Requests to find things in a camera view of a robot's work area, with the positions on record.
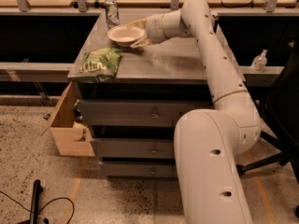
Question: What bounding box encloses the white paper bowl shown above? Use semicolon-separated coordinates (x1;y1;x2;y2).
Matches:
107;25;145;47

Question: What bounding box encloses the grey drawer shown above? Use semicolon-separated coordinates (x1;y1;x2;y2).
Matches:
91;138;174;159
78;100;213;127
100;161;178;178

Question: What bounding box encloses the cardboard box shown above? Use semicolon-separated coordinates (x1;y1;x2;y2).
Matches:
45;83;94;157

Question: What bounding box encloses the black office chair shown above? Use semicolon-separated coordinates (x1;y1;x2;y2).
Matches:
236;40;299;218

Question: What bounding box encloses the middle grey drawer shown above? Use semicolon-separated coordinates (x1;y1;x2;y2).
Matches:
91;138;174;159

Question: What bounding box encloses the clear sanitizer bottle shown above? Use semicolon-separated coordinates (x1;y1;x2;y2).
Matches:
250;49;267;72

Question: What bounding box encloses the black floor cable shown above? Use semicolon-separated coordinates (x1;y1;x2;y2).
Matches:
0;189;76;224

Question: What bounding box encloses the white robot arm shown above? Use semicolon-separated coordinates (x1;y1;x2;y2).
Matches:
128;0;261;224

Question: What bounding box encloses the black stand pole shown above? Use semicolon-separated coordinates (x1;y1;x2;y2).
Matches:
18;179;44;224

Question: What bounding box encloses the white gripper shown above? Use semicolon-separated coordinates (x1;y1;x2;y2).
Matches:
126;14;167;49

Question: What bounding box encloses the top grey drawer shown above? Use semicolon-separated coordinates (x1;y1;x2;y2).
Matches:
78;100;213;127

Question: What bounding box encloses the bottom grey drawer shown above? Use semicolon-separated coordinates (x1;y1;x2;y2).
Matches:
100;161;178;178

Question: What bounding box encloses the silver redbull can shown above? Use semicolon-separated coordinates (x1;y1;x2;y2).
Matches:
105;0;120;29

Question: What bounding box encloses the gold brown soda can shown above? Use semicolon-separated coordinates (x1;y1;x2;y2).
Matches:
211;12;219;24

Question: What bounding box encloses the grey drawer cabinet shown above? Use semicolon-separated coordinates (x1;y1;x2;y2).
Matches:
67;9;247;183

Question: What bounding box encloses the green chip bag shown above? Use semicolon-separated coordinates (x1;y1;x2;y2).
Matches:
78;48;122;82

